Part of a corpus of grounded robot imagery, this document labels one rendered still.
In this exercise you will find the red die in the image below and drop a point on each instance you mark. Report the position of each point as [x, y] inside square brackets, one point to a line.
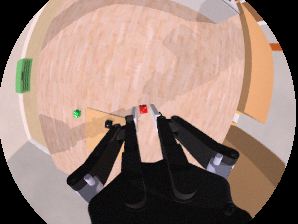
[143, 109]

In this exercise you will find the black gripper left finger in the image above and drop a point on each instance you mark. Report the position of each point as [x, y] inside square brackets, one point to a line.
[89, 179]

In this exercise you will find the green die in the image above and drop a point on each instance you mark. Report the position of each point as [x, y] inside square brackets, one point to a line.
[77, 113]

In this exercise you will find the tan flat mat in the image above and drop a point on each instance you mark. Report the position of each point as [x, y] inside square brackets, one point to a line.
[95, 123]

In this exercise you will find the black die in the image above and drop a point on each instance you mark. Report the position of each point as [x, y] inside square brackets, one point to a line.
[108, 124]

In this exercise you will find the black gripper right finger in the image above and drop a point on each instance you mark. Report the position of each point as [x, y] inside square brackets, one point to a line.
[211, 155]

